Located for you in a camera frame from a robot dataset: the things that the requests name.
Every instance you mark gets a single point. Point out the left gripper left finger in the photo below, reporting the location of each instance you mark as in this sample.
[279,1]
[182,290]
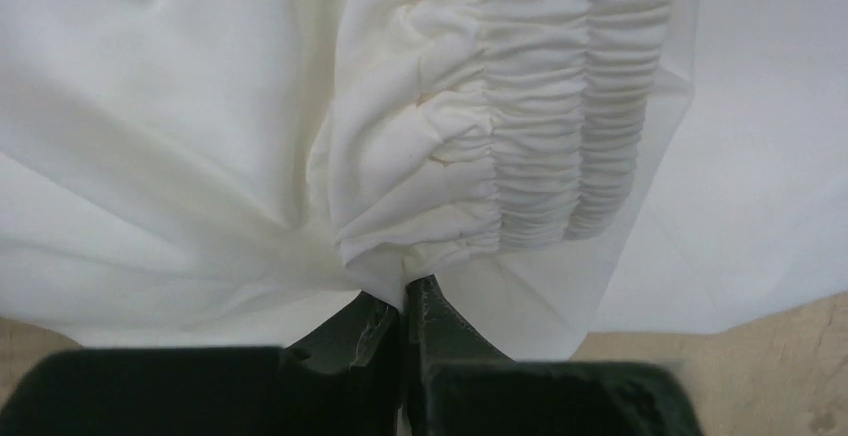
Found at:
[340,379]

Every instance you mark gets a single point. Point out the white shorts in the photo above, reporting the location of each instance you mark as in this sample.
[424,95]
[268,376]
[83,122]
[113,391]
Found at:
[234,172]

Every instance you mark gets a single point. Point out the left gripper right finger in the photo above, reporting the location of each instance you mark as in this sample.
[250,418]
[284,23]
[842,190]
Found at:
[460,384]

